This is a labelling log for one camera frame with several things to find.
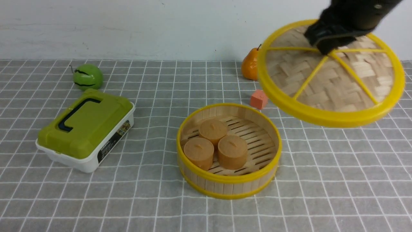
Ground green and white storage box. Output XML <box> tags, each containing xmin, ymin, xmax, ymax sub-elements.
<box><xmin>35</xmin><ymin>89</ymin><xmax>135</xmax><ymax>173</ymax></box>

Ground orange toy pear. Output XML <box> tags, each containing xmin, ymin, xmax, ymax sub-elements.
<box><xmin>241</xmin><ymin>44</ymin><xmax>262</xmax><ymax>81</ymax></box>

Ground brown steamed bun back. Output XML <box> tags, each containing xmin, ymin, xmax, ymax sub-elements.
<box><xmin>198</xmin><ymin>119</ymin><xmax>228</xmax><ymax>150</ymax></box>

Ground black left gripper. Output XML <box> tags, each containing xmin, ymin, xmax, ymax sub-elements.
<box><xmin>304</xmin><ymin>0</ymin><xmax>401</xmax><ymax>55</ymax></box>

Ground brown steamed bun left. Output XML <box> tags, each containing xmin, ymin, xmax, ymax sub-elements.
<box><xmin>183</xmin><ymin>137</ymin><xmax>214</xmax><ymax>171</ymax></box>

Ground brown steamed bun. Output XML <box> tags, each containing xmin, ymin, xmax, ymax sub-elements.
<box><xmin>217</xmin><ymin>135</ymin><xmax>248</xmax><ymax>170</ymax></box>
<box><xmin>198</xmin><ymin>119</ymin><xmax>228</xmax><ymax>150</ymax></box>
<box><xmin>183</xmin><ymin>137</ymin><xmax>214</xmax><ymax>171</ymax></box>

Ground bamboo steamer lid yellow rim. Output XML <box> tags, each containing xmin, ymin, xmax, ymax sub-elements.
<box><xmin>257</xmin><ymin>19</ymin><xmax>406</xmax><ymax>128</ymax></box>

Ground green toy apple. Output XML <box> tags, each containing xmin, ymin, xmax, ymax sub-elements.
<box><xmin>69</xmin><ymin>63</ymin><xmax>103</xmax><ymax>91</ymax></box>

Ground small orange cube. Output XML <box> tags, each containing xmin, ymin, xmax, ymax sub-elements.
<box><xmin>249</xmin><ymin>89</ymin><xmax>269</xmax><ymax>110</ymax></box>

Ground brown steamed bun right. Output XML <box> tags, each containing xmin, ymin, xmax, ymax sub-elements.
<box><xmin>217</xmin><ymin>135</ymin><xmax>248</xmax><ymax>170</ymax></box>

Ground bamboo steamer basket yellow rim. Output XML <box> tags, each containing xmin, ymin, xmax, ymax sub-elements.
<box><xmin>176</xmin><ymin>103</ymin><xmax>282</xmax><ymax>199</ymax></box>

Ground grey checked tablecloth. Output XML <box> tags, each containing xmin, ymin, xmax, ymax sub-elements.
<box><xmin>0</xmin><ymin>59</ymin><xmax>412</xmax><ymax>232</ymax></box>

